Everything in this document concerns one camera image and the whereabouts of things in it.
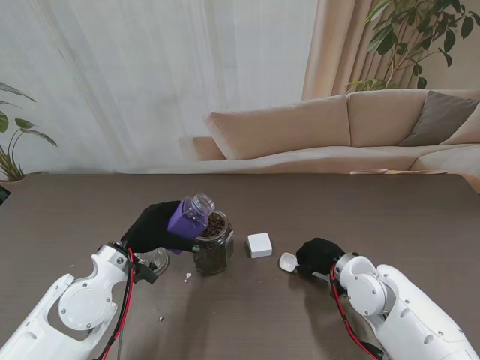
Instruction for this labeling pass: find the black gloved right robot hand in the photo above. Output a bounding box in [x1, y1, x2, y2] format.
[295, 237, 346, 281]

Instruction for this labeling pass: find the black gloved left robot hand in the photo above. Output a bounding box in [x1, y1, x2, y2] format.
[120, 200, 200, 257]

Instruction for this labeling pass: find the white plastic measuring spoon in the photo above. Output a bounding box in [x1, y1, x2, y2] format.
[278, 252, 331, 281]

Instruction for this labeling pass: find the clear glass jar lid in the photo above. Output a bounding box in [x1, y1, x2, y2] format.
[133, 246, 171, 277]

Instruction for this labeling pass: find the purple square coffee jar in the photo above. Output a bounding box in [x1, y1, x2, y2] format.
[167, 193, 218, 241]

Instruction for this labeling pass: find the white square jar lid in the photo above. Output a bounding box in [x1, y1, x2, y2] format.
[247, 232, 275, 260]

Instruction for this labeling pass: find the glass jar of coffee beans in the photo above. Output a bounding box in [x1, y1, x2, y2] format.
[193, 210, 235, 277]

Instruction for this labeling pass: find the beige sofa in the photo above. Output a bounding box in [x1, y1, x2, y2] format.
[193, 88, 480, 185]

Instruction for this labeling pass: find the white sheer curtain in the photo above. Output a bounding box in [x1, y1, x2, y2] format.
[0, 0, 320, 176]

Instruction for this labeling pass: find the broad leaf green houseplant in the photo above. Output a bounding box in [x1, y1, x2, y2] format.
[0, 80, 59, 184]

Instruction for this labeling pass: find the grey sofa cushion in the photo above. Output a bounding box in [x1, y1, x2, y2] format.
[399, 89, 480, 147]

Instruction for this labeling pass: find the beige sofa cushion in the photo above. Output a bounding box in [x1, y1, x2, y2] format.
[440, 111, 480, 146]

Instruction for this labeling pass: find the beige pleated curtain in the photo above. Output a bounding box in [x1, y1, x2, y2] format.
[301, 0, 480, 101]

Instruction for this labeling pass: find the tall dark green leafy plant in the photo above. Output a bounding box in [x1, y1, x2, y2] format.
[344, 0, 476, 93]

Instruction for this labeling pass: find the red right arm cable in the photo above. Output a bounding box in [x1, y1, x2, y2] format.
[329, 264, 380, 357]

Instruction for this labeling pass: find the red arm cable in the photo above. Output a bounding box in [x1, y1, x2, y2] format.
[329, 264, 380, 357]
[100, 247, 137, 359]

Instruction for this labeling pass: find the red left arm cable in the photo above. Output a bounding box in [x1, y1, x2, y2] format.
[100, 247, 137, 359]

